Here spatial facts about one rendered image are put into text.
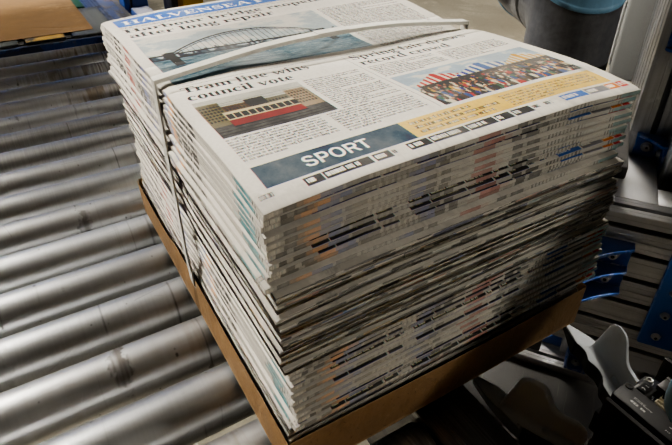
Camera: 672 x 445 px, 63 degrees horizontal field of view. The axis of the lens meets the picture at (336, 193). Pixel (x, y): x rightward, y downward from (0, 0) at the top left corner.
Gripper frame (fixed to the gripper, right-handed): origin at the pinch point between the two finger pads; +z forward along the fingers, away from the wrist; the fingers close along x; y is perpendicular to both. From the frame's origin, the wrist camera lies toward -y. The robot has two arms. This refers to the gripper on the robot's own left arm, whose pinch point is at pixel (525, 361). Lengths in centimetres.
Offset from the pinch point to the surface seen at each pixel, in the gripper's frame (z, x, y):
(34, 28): 128, 26, 2
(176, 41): 26.0, 19.6, 25.1
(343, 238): -0.1, 19.3, 21.5
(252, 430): 5.1, 24.0, 1.7
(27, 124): 74, 33, 1
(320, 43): 19.9, 9.3, 24.8
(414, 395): -0.6, 13.4, 5.0
